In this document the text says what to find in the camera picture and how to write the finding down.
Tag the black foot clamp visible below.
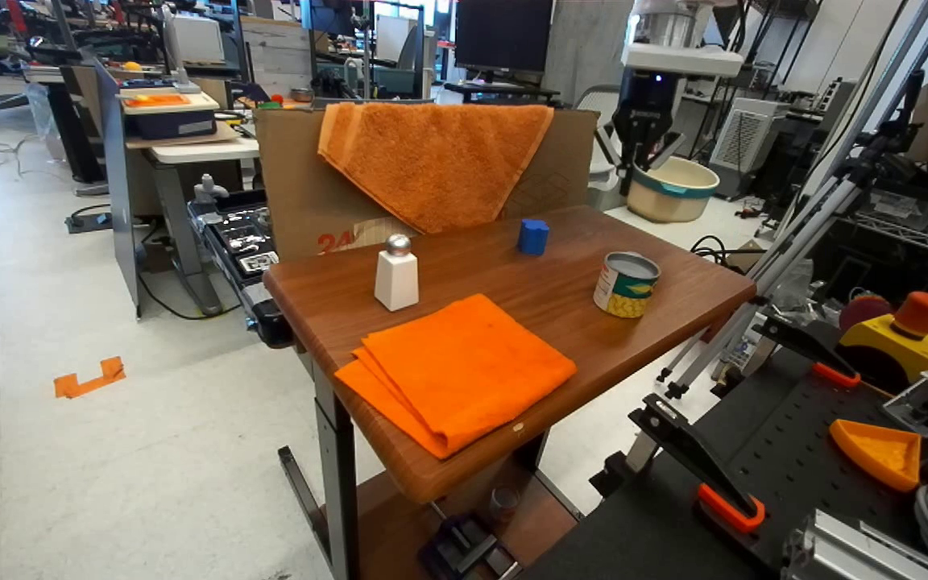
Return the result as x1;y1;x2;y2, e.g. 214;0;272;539
418;514;523;580

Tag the black cable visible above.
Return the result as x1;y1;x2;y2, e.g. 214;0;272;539
688;234;764;268

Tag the white air purifier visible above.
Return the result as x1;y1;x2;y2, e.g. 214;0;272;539
709;97;792;199

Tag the yellow emergency stop button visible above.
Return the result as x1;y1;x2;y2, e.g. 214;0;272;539
838;291;928;381

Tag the folded orange cloth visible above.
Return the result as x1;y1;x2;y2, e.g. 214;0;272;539
333;293;578;461

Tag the corn can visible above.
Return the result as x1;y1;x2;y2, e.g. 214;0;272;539
593;251;662;319

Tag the white desk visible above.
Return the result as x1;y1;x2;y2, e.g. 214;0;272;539
124;121;262;317

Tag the white salt shaker silver cap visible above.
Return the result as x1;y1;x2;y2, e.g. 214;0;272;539
374;234;421;313

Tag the black clamp orange handle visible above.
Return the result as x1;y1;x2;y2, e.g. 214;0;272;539
752;310;863;390
628;392;767;535

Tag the orange floor tape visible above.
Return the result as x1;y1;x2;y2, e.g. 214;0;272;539
53;356;127;400

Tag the orange towel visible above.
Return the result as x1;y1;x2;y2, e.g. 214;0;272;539
317;101;556;236

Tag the monitor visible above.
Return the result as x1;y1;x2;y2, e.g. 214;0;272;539
454;0;556;86

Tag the blue block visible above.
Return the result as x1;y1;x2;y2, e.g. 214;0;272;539
517;218;551;257

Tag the aluminium rail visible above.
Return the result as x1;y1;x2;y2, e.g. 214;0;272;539
781;508;928;580

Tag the orange triangular dish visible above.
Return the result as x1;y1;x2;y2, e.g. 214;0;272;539
828;418;923;494

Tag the white pot with teal band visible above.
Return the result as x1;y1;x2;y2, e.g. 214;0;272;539
627;156;721;224

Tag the wire shelf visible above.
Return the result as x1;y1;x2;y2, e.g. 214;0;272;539
839;189;928;271

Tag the white folding chair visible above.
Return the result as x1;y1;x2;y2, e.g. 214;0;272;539
574;84;628;212

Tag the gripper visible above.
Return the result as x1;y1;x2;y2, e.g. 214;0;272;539
615;69;687;197

